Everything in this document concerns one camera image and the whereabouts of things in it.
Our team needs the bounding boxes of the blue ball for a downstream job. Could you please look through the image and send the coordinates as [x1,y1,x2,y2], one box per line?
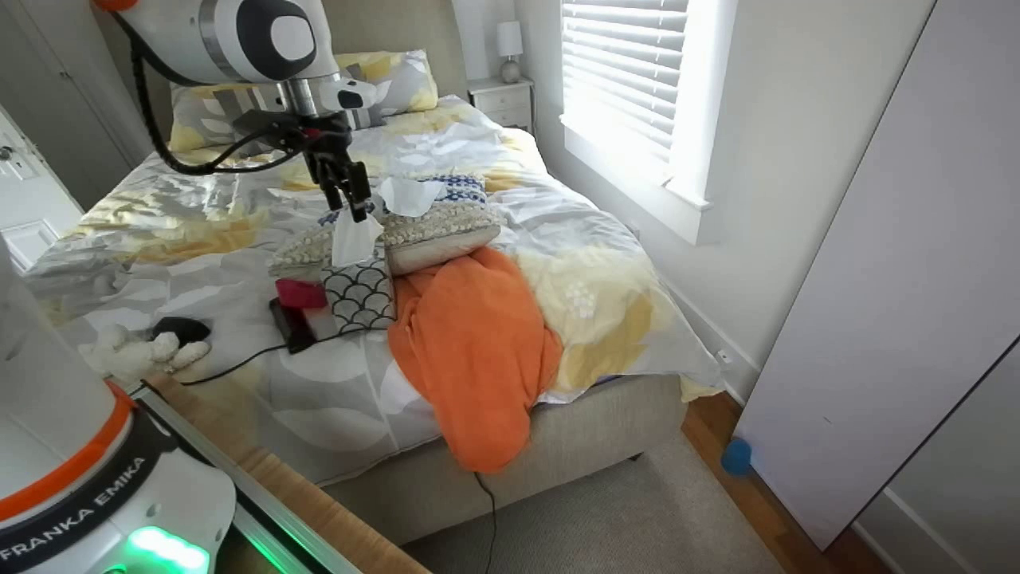
[720,432,758,478]

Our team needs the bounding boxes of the white wardrobe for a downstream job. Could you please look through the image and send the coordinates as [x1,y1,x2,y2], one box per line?
[730,0,1020,574]

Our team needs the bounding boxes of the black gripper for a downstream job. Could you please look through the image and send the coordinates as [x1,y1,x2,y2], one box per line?
[277,95,378,222]

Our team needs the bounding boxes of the black thin cable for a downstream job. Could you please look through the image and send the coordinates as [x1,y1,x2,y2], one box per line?
[174,337,294,389]

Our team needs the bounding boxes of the beige bed frame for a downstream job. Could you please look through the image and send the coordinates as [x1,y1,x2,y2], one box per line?
[324,374,687,549]

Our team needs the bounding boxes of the black computer mouse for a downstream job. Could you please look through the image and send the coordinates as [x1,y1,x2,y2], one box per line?
[150,313,218,348]

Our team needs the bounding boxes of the white nightstand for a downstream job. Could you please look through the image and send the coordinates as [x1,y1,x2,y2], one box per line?
[464,76,539,136]

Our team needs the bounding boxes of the white dresser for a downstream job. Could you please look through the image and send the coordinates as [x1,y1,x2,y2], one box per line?
[0,100,85,269]

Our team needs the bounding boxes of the small white lamp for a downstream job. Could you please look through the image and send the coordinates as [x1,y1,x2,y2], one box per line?
[490,20,529,85]

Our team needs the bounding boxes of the yellow grey floral duvet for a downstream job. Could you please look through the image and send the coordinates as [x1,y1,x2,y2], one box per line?
[25,91,738,488]

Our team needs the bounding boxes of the grey rug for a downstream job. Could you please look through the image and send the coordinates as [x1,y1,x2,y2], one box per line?
[399,424,789,574]

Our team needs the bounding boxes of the orange cloth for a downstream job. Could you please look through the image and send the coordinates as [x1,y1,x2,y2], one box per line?
[386,246,566,478]

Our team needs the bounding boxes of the yellow white floral pillow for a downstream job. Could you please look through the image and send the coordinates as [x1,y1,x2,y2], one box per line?
[333,48,444,120]
[166,80,280,158]

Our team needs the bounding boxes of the grey door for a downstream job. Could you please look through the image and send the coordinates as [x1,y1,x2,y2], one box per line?
[0,0,160,212]

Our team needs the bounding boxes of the white window frame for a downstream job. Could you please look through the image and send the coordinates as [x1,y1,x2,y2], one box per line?
[556,0,744,247]

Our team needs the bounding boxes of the red pouch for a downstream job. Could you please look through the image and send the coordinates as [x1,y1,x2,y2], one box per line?
[274,275,332,315]

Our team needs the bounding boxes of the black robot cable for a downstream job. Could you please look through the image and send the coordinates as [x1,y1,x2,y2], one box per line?
[110,10,322,177]

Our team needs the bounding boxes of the black phone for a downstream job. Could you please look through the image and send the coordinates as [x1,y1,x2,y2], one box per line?
[263,295,319,357]

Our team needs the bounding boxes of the patterned tissue box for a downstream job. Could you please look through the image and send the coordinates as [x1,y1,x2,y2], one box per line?
[316,259,399,345]

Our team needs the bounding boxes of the white window blinds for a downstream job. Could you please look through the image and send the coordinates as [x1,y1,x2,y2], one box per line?
[557,0,695,165]

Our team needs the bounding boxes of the white plush toy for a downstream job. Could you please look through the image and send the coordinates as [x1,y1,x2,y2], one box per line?
[98,328,218,392]

